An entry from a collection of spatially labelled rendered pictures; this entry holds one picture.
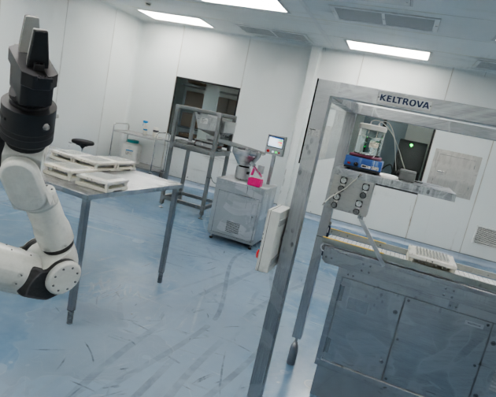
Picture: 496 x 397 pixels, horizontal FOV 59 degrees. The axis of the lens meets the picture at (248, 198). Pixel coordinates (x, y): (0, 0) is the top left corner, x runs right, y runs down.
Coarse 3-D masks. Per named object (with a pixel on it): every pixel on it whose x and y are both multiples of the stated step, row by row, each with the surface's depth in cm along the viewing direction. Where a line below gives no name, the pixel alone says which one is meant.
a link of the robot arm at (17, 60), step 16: (16, 48) 74; (16, 64) 70; (16, 80) 72; (32, 80) 69; (48, 80) 69; (16, 96) 73; (32, 96) 72; (48, 96) 73; (0, 112) 74; (16, 112) 73; (32, 112) 75; (48, 112) 76; (16, 128) 74; (32, 128) 75; (48, 128) 77
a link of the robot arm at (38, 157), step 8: (0, 128) 76; (0, 136) 77; (8, 136) 76; (16, 136) 75; (24, 136) 75; (40, 136) 77; (48, 136) 78; (0, 144) 79; (8, 144) 78; (16, 144) 76; (24, 144) 76; (32, 144) 77; (40, 144) 78; (48, 144) 80; (0, 152) 80; (8, 152) 78; (16, 152) 78; (24, 152) 78; (32, 152) 79; (40, 152) 81; (0, 160) 81; (32, 160) 79; (40, 160) 80; (40, 168) 81
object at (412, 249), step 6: (414, 246) 259; (414, 252) 243; (438, 252) 255; (420, 258) 236; (426, 258) 235; (432, 258) 237; (450, 258) 246; (438, 264) 234; (444, 264) 233; (450, 264) 233
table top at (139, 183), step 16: (48, 160) 353; (48, 176) 297; (128, 176) 354; (144, 176) 368; (64, 192) 278; (80, 192) 273; (96, 192) 281; (112, 192) 291; (128, 192) 307; (144, 192) 324
